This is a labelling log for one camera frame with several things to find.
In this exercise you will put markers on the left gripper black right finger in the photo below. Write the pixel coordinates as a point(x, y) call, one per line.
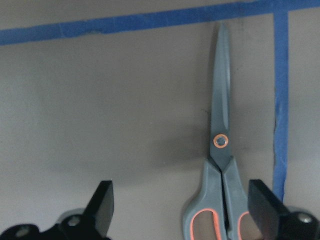
point(267, 211)

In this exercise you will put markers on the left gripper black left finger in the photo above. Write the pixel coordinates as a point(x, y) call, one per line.
point(100, 209)

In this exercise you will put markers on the grey orange scissors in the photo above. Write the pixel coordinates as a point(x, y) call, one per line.
point(221, 190)

